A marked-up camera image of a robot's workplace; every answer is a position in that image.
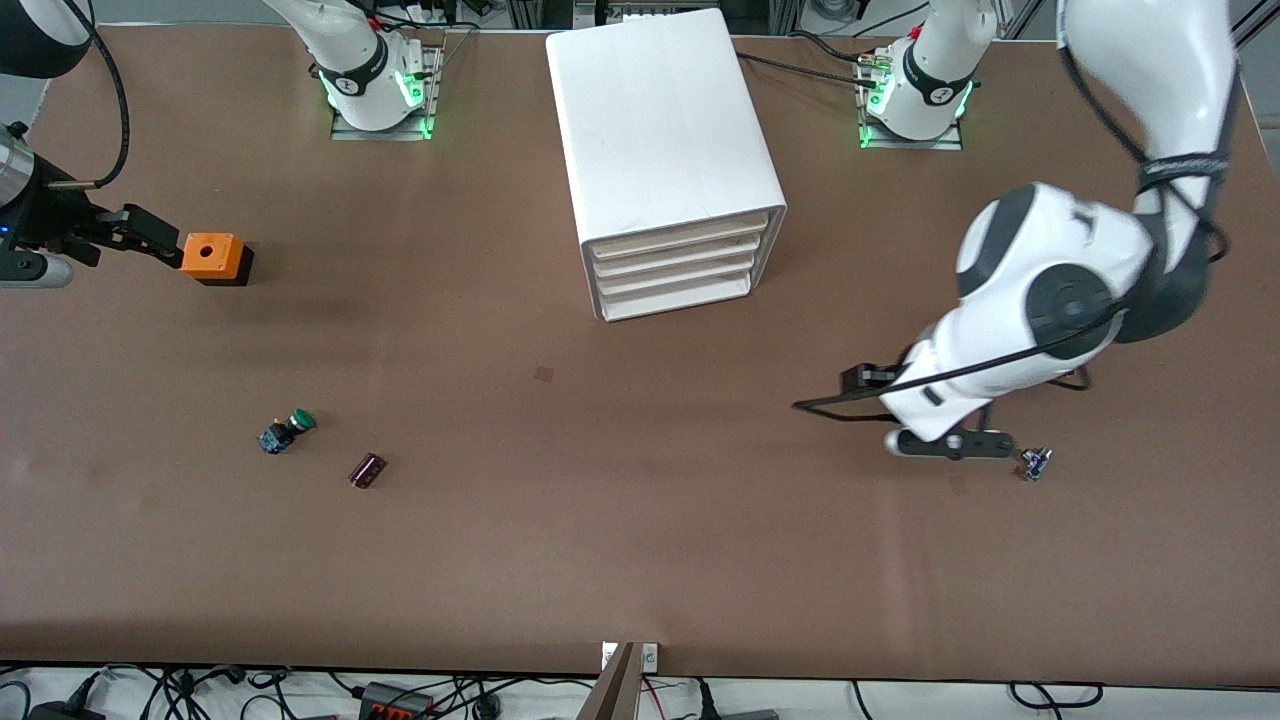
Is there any orange button box with hole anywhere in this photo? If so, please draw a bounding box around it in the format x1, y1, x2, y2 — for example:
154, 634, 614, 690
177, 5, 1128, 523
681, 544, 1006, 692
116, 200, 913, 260
181, 232, 255, 288

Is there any white plastic drawer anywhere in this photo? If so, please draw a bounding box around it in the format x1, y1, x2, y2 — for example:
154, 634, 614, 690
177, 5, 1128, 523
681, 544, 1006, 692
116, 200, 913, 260
585, 212, 773, 259
597, 272, 753, 323
590, 235, 769, 281
593, 255, 761, 301

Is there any green push button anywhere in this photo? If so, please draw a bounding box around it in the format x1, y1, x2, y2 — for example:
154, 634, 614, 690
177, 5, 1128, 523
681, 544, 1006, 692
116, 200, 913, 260
257, 408, 317, 456

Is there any white drawer cabinet shell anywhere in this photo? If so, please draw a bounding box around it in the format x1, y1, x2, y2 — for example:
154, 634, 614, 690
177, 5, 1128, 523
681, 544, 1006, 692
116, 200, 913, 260
545, 8, 788, 323

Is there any brown wooden bar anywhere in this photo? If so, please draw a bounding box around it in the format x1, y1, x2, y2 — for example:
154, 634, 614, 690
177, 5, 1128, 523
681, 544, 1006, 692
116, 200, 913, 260
577, 643, 641, 720

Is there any black orange power strip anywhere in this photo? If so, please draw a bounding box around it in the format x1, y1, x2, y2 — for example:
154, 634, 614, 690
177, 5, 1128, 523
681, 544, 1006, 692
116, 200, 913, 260
358, 682, 437, 720

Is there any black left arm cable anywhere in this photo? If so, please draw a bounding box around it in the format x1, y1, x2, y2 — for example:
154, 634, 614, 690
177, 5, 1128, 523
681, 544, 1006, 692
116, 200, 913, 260
793, 40, 1233, 426

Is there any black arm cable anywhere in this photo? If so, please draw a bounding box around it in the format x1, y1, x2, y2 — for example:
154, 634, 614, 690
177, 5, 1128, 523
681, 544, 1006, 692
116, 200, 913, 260
48, 0, 132, 191
793, 40, 1233, 426

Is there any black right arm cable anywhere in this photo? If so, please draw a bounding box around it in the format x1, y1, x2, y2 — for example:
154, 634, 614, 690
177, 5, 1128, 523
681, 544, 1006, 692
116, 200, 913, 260
48, 0, 132, 191

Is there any black cable on table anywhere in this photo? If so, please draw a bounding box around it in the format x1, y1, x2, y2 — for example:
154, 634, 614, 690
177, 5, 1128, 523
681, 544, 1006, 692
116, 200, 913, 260
738, 30, 891, 89

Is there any black looped floor cable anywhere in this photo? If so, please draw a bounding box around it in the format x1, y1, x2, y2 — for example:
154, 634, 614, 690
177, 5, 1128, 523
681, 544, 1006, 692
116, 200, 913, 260
1008, 680, 1104, 712

